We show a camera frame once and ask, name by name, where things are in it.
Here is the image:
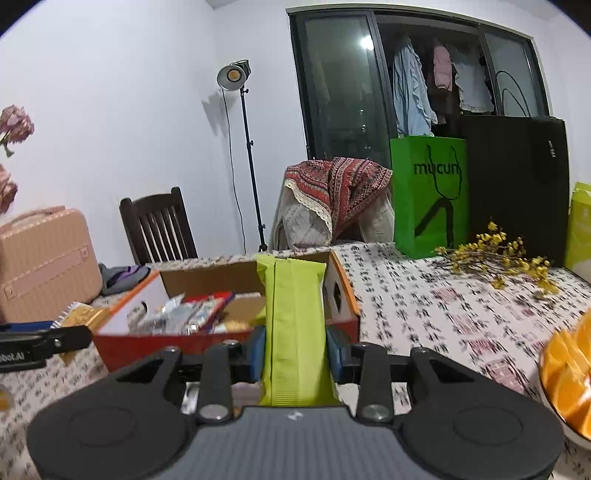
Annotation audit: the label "cookie snack packet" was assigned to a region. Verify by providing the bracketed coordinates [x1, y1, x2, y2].
[52, 301, 114, 365]

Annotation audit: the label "yellow flower sprig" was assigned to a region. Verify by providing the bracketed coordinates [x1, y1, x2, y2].
[434, 222, 561, 296]

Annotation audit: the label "dark wooden chair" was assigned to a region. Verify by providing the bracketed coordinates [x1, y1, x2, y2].
[119, 187, 199, 266]

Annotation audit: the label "chair draped with patterned cloth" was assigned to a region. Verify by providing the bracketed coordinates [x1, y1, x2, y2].
[270, 180, 395, 252]

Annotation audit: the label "light blue hanging shirt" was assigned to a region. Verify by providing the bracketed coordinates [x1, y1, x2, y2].
[392, 37, 438, 138]

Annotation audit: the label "white plate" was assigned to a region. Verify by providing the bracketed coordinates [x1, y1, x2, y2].
[538, 364, 591, 449]

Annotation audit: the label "pink hard suitcase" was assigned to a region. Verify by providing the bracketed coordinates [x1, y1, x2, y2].
[0, 206, 103, 324]

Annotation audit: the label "studio light on stand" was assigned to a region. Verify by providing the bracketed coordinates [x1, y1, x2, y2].
[217, 59, 269, 252]

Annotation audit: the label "plain green snack packet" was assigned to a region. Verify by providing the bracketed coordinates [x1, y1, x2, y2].
[256, 255, 340, 408]

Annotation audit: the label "black paper bag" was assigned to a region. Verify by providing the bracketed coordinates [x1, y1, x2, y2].
[459, 71, 568, 268]

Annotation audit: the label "dried pink flower bouquet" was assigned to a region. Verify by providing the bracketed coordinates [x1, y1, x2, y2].
[0, 105, 35, 215]

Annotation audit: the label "red and silver wrapped snacks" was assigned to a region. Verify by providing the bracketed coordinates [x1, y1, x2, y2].
[127, 291, 237, 337]

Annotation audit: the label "light green paper bag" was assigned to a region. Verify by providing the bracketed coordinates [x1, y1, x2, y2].
[564, 182, 591, 273]

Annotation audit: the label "black lamp cable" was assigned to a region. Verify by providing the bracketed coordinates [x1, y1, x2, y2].
[222, 89, 243, 254]

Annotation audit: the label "red pumpkin print cardboard box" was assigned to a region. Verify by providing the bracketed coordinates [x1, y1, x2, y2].
[92, 250, 361, 372]

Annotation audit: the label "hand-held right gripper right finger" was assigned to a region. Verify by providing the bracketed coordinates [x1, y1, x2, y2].
[327, 328, 488, 424]

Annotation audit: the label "grey and purple cloth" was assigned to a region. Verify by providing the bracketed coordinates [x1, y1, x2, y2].
[99, 263, 153, 296]

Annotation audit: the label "pink hanging garment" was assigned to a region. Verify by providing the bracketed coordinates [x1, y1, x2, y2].
[431, 44, 455, 90]

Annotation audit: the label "white hanging garment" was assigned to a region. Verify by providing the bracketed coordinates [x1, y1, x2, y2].
[452, 44, 496, 114]

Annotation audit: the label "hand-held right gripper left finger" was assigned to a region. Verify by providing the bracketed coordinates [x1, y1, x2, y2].
[108, 327, 267, 424]

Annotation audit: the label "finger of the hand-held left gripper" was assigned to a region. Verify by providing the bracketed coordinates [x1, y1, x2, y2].
[44, 325, 92, 358]
[0, 322, 52, 335]

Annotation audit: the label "dark sliding glass door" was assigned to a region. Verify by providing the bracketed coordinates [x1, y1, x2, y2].
[287, 7, 552, 162]

